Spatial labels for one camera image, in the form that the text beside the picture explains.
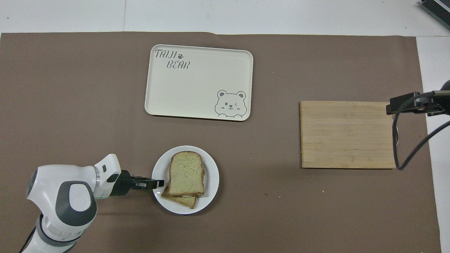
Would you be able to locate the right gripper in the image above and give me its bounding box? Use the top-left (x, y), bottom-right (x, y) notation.
top-left (425, 80), bottom-right (450, 117)

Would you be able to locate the white round plate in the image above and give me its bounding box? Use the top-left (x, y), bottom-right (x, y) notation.
top-left (152, 145), bottom-right (220, 215)

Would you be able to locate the black cable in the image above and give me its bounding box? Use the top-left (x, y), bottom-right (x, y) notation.
top-left (392, 91), bottom-right (450, 171)

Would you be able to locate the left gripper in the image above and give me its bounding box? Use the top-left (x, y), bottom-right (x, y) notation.
top-left (112, 170), bottom-right (137, 197)

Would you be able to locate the cream tray with bear print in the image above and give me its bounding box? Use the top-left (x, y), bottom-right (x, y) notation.
top-left (144, 44), bottom-right (254, 122)

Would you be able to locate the toasted bread slice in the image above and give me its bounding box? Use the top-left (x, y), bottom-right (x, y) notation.
top-left (161, 168), bottom-right (206, 210)
top-left (165, 151), bottom-right (205, 197)

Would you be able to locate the wooden cutting board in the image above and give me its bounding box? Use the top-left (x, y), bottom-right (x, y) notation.
top-left (300, 101), bottom-right (398, 169)

